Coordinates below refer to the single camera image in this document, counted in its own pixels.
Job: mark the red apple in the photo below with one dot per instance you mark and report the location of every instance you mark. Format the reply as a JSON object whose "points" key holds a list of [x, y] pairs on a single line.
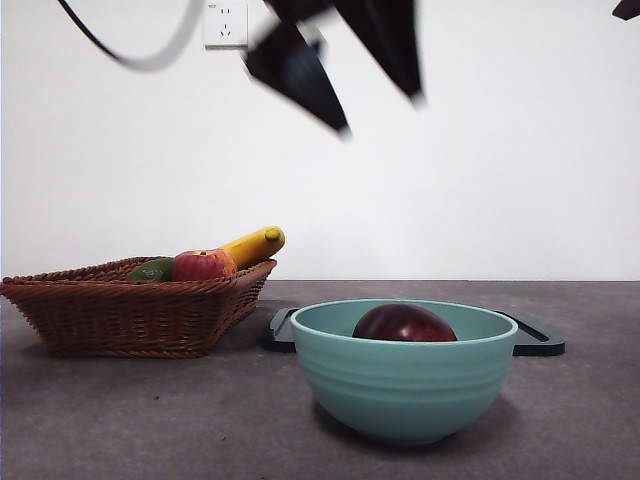
{"points": [[197, 267]]}

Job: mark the white wall socket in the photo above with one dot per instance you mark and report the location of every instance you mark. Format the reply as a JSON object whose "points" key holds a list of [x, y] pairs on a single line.
{"points": [[226, 30]]}

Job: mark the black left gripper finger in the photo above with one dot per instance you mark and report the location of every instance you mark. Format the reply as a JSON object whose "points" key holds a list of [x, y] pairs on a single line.
{"points": [[295, 70], [395, 45]]}

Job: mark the black rectangular tray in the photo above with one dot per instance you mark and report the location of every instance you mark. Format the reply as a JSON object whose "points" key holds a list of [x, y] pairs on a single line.
{"points": [[280, 345]]}

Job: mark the teal ceramic bowl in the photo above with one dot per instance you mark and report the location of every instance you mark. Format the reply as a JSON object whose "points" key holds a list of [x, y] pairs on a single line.
{"points": [[405, 385]]}

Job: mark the yellow banana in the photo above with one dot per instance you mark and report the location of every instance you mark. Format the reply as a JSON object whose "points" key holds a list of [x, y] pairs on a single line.
{"points": [[255, 247]]}

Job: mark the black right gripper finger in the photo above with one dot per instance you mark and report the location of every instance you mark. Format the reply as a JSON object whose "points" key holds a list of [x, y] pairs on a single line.
{"points": [[631, 10]]}

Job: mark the brown wicker basket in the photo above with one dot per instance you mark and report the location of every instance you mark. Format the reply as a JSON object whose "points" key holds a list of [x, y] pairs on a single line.
{"points": [[130, 320]]}

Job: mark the green fruit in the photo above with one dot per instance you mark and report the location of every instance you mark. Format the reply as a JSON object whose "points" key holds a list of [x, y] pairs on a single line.
{"points": [[152, 271]]}

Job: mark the dark red plum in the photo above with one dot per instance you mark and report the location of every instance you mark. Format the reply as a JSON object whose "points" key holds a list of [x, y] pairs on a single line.
{"points": [[405, 325]]}

